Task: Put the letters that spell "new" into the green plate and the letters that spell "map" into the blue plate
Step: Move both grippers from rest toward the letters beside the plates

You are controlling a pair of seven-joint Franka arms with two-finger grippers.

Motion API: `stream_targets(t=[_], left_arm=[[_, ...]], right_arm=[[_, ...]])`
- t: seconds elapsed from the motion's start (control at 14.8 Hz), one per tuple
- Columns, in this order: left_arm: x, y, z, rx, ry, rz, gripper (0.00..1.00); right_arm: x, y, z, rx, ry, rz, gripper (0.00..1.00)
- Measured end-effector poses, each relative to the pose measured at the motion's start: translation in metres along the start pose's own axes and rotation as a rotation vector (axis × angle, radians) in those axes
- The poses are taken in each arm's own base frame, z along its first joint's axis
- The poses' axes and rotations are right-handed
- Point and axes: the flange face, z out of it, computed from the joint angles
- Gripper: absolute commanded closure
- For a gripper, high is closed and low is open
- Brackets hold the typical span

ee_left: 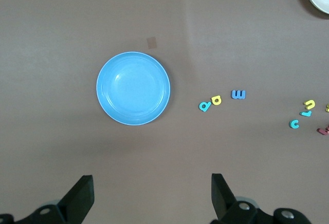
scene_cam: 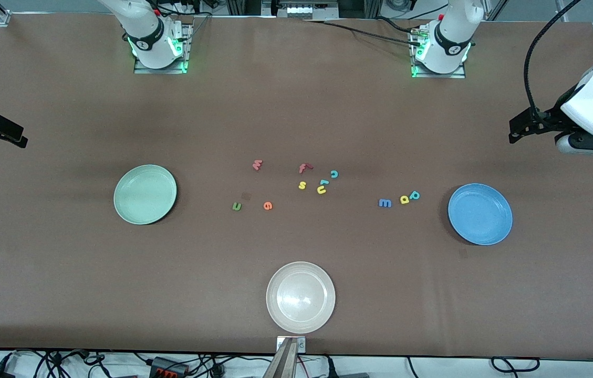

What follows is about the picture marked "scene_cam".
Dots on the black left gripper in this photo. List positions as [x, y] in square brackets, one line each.
[552, 114]

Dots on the blue foam letter m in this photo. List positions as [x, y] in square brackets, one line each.
[385, 202]

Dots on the pink foam letter w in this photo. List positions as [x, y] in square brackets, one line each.
[257, 165]

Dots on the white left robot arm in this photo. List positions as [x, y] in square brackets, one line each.
[451, 47]

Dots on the blue plate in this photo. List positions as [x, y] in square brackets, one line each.
[480, 214]

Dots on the light green plate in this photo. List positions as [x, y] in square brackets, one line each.
[145, 195]

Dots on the red foam letter f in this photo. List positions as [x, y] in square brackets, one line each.
[302, 169]

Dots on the black power strip red switches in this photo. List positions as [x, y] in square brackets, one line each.
[162, 363]

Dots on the grey control box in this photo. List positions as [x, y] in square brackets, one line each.
[301, 9]

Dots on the beige plate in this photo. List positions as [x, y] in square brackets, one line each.
[300, 297]

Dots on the metal table corner bracket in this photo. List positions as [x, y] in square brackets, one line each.
[1, 19]

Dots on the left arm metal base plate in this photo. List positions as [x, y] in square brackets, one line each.
[458, 75]

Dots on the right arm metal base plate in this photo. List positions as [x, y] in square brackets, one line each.
[144, 69]

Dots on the small metal camera bracket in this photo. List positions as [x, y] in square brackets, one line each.
[301, 345]

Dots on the aluminium camera beam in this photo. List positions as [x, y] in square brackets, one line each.
[283, 365]

